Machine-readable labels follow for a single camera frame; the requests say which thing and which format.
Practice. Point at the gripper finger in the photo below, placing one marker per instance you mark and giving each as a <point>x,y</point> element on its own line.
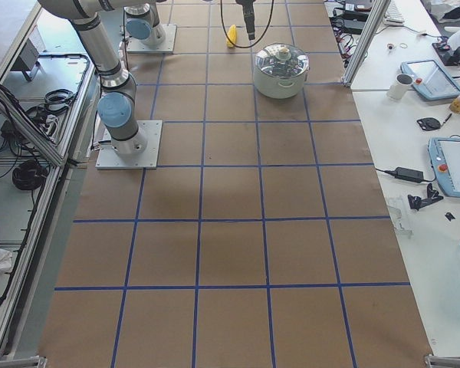
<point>249,18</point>

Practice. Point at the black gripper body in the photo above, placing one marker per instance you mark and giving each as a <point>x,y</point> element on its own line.
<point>247,11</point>

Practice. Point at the yellow corn cob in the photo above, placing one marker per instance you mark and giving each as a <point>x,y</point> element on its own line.
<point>231,36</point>

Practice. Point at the glass pot lid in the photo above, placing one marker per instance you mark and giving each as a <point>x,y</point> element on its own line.
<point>282,61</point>

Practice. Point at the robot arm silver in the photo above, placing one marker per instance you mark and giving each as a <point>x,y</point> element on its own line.
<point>116,108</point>
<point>143,23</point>

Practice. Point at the white steel cooking pot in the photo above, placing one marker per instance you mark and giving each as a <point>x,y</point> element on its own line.
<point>278,88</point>

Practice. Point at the white mug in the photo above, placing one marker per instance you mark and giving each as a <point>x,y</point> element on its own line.
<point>399,86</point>

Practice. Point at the teach pendant far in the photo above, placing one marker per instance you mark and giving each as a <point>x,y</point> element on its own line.
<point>436,83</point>

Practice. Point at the teach pendant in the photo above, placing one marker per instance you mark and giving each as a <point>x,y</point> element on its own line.
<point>444,154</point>
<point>436,83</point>

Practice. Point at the black power adapter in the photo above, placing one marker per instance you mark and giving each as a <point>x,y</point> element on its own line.
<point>410,175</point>

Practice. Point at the teach pendant near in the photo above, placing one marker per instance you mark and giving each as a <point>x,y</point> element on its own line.
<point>444,154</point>

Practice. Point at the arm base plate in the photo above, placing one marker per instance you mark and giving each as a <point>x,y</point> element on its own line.
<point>158,40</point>
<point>140,152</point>

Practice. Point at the aluminium frame post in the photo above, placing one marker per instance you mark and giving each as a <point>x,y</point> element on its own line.
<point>376,15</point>

